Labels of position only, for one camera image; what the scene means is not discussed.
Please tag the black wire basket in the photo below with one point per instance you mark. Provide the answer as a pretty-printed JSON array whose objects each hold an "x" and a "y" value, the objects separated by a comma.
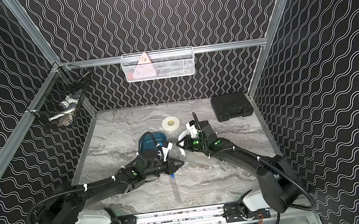
[{"x": 63, "y": 99}]

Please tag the white tape roll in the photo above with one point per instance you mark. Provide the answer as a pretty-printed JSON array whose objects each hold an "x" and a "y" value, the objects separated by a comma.
[{"x": 170, "y": 123}]

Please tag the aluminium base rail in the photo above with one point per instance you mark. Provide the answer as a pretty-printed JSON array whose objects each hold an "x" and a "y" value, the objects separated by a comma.
[{"x": 227, "y": 213}]

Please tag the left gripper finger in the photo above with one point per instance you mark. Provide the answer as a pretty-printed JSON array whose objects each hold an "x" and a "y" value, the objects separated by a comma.
[
  {"x": 174, "y": 169},
  {"x": 176, "y": 163}
]

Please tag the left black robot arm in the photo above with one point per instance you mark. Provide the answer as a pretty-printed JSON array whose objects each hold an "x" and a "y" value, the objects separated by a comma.
[{"x": 65, "y": 204}]

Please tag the clear wire basket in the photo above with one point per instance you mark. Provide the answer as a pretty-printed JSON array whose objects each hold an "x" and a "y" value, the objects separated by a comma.
[{"x": 169, "y": 63}]

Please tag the blue capped test tube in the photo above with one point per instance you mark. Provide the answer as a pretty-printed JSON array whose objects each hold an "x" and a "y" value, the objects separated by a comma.
[
  {"x": 181, "y": 152},
  {"x": 175, "y": 189}
]

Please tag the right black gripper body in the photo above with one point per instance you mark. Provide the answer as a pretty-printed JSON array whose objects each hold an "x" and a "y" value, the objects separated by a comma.
[{"x": 196, "y": 144}]

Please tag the pink triangular card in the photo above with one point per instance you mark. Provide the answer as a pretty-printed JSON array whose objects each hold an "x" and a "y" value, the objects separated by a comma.
[{"x": 144, "y": 68}]

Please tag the teal plastic tray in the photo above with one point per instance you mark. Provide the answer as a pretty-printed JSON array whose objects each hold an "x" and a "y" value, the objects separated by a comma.
[{"x": 150, "y": 141}]

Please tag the white wipe cloth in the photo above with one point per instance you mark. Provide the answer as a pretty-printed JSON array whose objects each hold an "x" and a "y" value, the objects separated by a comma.
[{"x": 183, "y": 135}]

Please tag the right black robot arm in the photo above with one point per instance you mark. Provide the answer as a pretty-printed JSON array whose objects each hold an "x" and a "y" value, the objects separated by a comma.
[{"x": 279, "y": 187}]

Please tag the black plastic case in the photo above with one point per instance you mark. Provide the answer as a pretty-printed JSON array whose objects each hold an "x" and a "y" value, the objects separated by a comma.
[{"x": 231, "y": 105}]

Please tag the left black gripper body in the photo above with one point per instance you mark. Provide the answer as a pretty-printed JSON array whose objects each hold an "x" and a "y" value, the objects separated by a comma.
[{"x": 166, "y": 165}]

